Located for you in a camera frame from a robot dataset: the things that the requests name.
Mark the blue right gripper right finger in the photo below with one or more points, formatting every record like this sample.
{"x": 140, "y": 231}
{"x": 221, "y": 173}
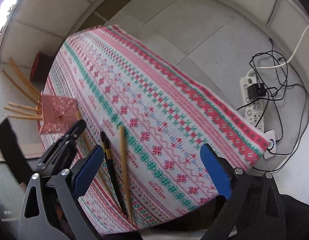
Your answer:
{"x": 216, "y": 171}

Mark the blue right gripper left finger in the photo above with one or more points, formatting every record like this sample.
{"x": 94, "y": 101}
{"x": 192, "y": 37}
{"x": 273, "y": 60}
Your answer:
{"x": 85, "y": 170}

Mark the black chopstick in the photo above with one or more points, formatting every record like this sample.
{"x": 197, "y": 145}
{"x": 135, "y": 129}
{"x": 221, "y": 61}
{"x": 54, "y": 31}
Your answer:
{"x": 109, "y": 160}

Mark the pink perforated utensil holder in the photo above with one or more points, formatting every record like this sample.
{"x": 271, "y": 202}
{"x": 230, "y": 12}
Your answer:
{"x": 58, "y": 114}

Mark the wooden chopstick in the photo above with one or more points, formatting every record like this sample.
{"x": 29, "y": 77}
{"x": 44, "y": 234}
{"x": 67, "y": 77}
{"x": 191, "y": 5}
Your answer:
{"x": 27, "y": 95}
{"x": 26, "y": 117}
{"x": 124, "y": 166}
{"x": 24, "y": 80}
{"x": 34, "y": 109}
{"x": 21, "y": 112}

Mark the white kitchen cabinets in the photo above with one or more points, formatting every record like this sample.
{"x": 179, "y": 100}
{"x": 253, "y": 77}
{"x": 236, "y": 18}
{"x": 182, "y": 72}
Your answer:
{"x": 211, "y": 35}

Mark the white power strip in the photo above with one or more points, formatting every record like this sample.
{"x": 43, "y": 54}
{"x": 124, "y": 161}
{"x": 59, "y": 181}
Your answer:
{"x": 252, "y": 113}

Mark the black power adapter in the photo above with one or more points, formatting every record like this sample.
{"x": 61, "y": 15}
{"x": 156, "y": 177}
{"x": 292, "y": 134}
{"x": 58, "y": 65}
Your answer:
{"x": 256, "y": 90}

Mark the red rimmed trash bin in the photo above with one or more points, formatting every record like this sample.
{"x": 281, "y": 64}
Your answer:
{"x": 41, "y": 67}

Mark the patterned tablecloth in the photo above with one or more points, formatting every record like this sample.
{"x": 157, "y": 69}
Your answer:
{"x": 167, "y": 116}

